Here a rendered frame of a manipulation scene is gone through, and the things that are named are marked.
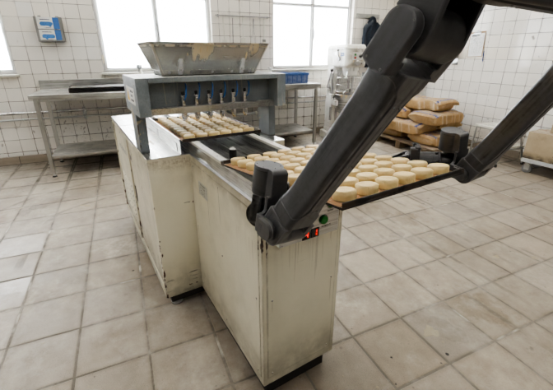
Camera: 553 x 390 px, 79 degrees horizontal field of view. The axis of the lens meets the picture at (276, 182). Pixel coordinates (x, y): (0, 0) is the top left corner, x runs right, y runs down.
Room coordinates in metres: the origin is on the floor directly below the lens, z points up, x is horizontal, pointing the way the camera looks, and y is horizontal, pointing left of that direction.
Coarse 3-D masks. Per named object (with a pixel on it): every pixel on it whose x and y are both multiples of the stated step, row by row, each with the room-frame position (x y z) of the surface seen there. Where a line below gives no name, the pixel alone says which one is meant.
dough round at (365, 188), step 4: (356, 184) 0.66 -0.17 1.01; (360, 184) 0.66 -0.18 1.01; (364, 184) 0.66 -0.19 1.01; (368, 184) 0.66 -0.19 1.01; (372, 184) 0.66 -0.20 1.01; (376, 184) 0.65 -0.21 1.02; (356, 188) 0.66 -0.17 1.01; (360, 188) 0.65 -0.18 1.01; (364, 188) 0.64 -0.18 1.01; (368, 188) 0.64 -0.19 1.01; (372, 188) 0.64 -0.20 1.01; (376, 188) 0.64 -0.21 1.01; (360, 192) 0.64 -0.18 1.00; (364, 192) 0.64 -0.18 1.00; (368, 192) 0.64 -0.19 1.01; (372, 192) 0.64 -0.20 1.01; (376, 192) 0.64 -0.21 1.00
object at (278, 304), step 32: (192, 160) 1.47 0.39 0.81; (224, 192) 1.14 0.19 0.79; (224, 224) 1.16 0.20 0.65; (224, 256) 1.18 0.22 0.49; (256, 256) 0.93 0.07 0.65; (288, 256) 0.96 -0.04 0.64; (320, 256) 1.03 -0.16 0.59; (224, 288) 1.20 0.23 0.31; (256, 288) 0.94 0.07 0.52; (288, 288) 0.96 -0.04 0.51; (320, 288) 1.03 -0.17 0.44; (224, 320) 1.23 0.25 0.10; (256, 320) 0.94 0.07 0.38; (288, 320) 0.96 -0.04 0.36; (320, 320) 1.04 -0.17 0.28; (256, 352) 0.95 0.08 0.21; (288, 352) 0.96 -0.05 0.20; (320, 352) 1.05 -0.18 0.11
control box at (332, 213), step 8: (328, 208) 1.00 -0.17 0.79; (336, 208) 1.02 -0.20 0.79; (320, 216) 0.98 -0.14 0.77; (328, 216) 1.00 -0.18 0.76; (336, 216) 1.02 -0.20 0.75; (320, 224) 0.98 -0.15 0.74; (328, 224) 1.00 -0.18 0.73; (336, 224) 1.02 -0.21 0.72; (312, 232) 0.96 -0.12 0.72; (320, 232) 0.99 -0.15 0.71; (296, 240) 0.94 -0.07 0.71
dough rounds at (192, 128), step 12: (168, 120) 1.87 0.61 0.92; (180, 120) 1.88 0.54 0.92; (192, 120) 1.87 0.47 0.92; (204, 120) 1.87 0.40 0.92; (216, 120) 1.87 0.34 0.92; (228, 120) 1.87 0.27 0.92; (180, 132) 1.56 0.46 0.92; (192, 132) 1.63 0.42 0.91; (204, 132) 1.56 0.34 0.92; (216, 132) 1.57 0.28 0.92; (228, 132) 1.60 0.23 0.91
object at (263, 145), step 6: (240, 138) 1.71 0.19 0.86; (246, 138) 1.65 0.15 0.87; (252, 138) 1.60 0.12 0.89; (258, 138) 1.54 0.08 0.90; (264, 138) 1.54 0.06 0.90; (246, 144) 1.66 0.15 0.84; (252, 144) 1.60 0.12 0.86; (258, 144) 1.54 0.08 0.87; (264, 144) 1.49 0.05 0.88; (270, 144) 1.45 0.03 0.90; (276, 144) 1.43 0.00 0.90; (258, 150) 1.54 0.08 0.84; (264, 150) 1.49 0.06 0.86; (270, 150) 1.45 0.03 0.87; (276, 150) 1.40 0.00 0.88
